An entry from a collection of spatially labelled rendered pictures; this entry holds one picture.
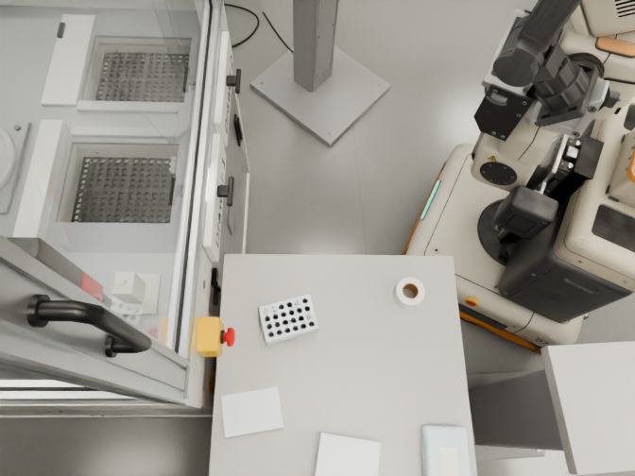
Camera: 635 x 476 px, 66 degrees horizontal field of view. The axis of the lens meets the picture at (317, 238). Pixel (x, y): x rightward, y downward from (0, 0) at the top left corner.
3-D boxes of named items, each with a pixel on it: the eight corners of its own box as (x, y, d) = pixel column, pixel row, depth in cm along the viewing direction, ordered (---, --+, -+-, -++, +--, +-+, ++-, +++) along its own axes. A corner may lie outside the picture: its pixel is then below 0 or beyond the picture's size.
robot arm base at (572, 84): (584, 116, 87) (600, 69, 92) (563, 84, 84) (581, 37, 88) (539, 127, 95) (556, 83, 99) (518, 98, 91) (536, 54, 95)
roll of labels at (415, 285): (425, 288, 121) (429, 284, 117) (415, 314, 119) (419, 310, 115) (399, 277, 122) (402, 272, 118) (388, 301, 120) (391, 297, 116)
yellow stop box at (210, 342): (227, 323, 108) (222, 316, 101) (225, 356, 105) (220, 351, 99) (204, 323, 108) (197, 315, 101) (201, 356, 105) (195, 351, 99)
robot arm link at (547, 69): (557, 84, 87) (570, 62, 88) (529, 42, 83) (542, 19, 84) (514, 93, 95) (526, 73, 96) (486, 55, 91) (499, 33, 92)
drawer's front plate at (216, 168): (226, 156, 126) (220, 131, 116) (218, 263, 115) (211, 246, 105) (219, 156, 126) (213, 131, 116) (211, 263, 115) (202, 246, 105)
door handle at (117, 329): (159, 335, 56) (95, 290, 38) (156, 359, 55) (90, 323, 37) (115, 335, 56) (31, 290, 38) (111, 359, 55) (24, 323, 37)
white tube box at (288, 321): (309, 297, 119) (309, 294, 116) (317, 331, 116) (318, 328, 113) (259, 311, 117) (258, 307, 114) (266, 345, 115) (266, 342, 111)
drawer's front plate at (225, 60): (233, 59, 138) (229, 29, 128) (227, 147, 127) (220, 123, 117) (227, 59, 138) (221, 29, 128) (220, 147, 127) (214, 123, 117)
